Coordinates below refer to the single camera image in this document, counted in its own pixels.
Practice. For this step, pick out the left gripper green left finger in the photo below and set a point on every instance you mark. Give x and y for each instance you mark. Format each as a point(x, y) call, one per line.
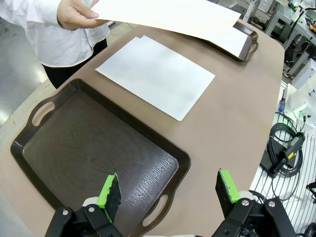
point(111, 197)

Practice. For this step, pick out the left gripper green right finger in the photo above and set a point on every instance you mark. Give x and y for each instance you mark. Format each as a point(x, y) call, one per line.
point(227, 192)

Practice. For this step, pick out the white A4 paper sheet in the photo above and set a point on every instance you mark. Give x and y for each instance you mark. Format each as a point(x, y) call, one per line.
point(158, 76)
point(136, 38)
point(160, 14)
point(237, 42)

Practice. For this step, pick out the person's right forearm white sleeve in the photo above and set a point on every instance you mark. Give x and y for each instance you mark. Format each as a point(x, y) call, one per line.
point(29, 10)

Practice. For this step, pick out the person's right hand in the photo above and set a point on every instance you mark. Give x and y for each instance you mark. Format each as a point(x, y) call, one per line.
point(71, 14)

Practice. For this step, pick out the grey yellow handheld controller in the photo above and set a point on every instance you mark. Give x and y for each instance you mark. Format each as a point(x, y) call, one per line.
point(293, 145)

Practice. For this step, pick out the white box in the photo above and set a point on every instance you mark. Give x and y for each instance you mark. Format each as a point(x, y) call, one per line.
point(306, 74)

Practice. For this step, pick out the person in white shirt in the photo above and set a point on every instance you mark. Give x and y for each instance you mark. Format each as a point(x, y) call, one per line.
point(61, 47)

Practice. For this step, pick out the black flat base plate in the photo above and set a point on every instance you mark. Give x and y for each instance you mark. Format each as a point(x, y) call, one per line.
point(266, 160)

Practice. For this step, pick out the aluminium frame workbench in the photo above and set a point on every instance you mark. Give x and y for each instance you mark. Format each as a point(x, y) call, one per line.
point(279, 17)

